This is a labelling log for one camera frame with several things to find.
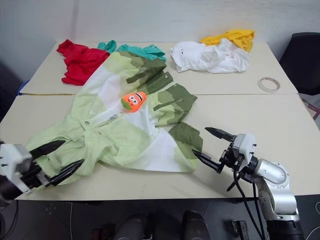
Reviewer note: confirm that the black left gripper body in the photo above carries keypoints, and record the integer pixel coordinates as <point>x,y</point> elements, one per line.
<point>31,180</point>

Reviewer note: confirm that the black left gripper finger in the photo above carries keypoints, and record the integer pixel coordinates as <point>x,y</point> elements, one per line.
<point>66,172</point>
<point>47,148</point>

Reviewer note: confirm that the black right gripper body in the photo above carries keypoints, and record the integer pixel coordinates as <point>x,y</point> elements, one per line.
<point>231,158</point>

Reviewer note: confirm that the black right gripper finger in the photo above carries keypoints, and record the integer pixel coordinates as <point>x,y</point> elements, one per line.
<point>221,134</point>
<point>207,160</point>

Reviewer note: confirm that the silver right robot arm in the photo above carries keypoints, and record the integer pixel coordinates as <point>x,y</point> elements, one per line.
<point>277,185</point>

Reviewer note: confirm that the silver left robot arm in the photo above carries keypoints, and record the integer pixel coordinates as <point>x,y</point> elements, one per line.
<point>7,190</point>

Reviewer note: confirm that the beige tape roll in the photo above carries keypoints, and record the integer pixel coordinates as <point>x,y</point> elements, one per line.
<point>263,87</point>

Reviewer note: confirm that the green white camouflage zip jacket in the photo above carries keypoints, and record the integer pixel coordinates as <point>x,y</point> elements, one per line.
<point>117,130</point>

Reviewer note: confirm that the dark rounded shape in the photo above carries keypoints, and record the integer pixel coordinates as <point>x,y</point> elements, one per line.
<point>195,226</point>
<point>132,226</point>

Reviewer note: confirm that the white garment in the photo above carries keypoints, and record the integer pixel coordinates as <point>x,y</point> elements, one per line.
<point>200,58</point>

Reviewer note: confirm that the red garment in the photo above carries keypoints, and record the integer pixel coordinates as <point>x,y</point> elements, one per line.
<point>80,62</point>

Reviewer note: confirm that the orange cartoon face zipper toy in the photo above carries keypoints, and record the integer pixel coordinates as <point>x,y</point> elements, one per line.
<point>133,101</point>

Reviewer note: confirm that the white pink paper box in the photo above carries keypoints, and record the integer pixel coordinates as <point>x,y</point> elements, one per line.
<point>311,105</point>

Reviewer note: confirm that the yellow garment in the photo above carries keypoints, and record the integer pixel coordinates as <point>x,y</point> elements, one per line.
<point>240,37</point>

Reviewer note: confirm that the black chair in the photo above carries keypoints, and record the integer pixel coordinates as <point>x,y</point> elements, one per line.
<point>302,62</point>

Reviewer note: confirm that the teal garment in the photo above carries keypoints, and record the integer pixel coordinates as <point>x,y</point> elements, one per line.
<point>140,51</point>

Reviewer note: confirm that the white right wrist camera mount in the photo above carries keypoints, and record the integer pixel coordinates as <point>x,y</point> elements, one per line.
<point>246,146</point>

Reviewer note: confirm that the small black bracket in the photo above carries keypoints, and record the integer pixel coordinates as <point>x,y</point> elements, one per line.
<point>239,226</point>

